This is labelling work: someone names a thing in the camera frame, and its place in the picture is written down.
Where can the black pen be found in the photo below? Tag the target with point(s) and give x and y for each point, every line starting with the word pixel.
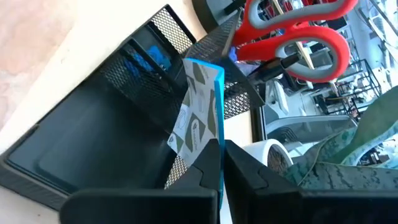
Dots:
pixel 273 67

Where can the black mesh desk organizer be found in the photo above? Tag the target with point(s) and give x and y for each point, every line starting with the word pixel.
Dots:
pixel 93 133

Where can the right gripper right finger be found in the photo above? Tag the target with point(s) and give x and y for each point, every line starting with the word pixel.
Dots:
pixel 311 208

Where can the grey marker purple cap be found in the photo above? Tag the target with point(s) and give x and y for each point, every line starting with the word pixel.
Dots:
pixel 234 54

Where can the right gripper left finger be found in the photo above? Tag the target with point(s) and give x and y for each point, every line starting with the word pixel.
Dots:
pixel 140 207

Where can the small blue clip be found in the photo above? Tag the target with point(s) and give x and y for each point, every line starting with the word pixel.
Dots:
pixel 136 68

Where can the blue sticky note pad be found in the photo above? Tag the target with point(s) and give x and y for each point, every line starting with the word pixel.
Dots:
pixel 199 109

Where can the potted snake plant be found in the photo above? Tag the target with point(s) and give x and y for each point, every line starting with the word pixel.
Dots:
pixel 342 177

